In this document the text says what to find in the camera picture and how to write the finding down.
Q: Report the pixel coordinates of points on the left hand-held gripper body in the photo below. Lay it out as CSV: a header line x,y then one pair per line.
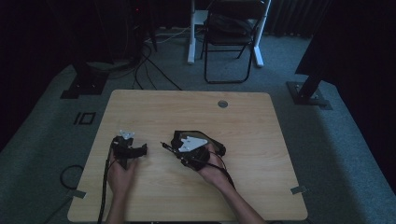
x,y
126,151

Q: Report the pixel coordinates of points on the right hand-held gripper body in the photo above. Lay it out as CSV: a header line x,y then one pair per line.
x,y
193,149

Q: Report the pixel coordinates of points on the black pencil case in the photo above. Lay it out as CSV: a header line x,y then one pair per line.
x,y
219,149

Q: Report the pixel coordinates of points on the person's left hand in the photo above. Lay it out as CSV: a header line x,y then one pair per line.
x,y
120,182

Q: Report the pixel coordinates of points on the person's right hand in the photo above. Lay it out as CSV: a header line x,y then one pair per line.
x,y
214,172

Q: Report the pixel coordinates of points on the grey table grommet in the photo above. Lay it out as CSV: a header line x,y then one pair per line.
x,y
222,104

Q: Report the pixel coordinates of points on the grey tape piece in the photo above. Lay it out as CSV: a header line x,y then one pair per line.
x,y
77,194
299,189

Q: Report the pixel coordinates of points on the black stand with base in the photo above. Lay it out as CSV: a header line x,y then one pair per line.
x,y
308,93
85,84

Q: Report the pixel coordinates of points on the black folding chair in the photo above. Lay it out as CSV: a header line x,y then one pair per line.
x,y
227,43

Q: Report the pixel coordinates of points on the white desk leg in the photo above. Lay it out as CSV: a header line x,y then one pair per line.
x,y
259,46
191,37

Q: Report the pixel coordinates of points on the dark bag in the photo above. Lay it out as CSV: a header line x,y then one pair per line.
x,y
229,25

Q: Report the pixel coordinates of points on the dark curtain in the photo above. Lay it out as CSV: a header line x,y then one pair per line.
x,y
295,17

